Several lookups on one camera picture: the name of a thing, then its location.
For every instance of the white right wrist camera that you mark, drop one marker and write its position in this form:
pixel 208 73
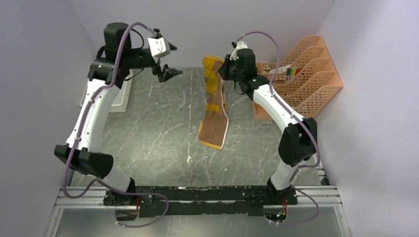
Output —
pixel 237 45

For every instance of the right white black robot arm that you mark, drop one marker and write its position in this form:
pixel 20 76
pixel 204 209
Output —
pixel 296 145

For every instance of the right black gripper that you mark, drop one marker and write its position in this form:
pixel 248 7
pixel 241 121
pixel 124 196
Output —
pixel 223 70

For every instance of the brown yellow towel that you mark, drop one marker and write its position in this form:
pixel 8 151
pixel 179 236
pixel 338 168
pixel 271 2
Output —
pixel 213 127

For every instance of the white label card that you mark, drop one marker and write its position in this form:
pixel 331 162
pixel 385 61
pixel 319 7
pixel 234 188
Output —
pixel 280 70

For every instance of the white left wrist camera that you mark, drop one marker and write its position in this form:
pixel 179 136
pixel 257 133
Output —
pixel 159 48

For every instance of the coloured marker pens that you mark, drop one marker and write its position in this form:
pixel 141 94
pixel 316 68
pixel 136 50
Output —
pixel 291 72

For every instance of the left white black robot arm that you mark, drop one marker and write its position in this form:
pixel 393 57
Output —
pixel 106 77

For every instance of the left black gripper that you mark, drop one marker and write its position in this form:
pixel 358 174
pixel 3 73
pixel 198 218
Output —
pixel 167 73

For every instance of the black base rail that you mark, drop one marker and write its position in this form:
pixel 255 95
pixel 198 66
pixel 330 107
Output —
pixel 154 201

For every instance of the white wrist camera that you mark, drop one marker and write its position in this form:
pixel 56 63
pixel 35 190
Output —
pixel 237 45
pixel 159 48

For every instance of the white plastic basket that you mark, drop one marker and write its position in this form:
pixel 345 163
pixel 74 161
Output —
pixel 120 103

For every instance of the orange file organizer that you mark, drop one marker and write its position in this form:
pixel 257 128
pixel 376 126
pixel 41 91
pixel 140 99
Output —
pixel 315 85

